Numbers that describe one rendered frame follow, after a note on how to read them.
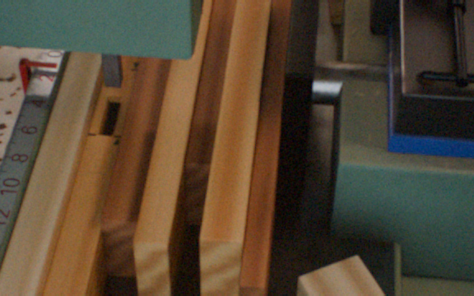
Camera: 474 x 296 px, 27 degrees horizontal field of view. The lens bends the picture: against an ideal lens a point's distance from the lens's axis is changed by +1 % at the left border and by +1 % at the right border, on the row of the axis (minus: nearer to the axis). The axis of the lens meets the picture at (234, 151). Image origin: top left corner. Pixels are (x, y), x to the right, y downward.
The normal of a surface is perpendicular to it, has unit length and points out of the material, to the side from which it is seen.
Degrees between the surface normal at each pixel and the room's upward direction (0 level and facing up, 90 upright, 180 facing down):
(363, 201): 90
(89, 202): 0
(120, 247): 90
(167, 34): 90
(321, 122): 0
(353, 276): 0
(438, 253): 90
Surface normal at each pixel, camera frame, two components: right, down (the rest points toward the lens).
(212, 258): -0.10, 0.73
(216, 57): 0.01, -0.68
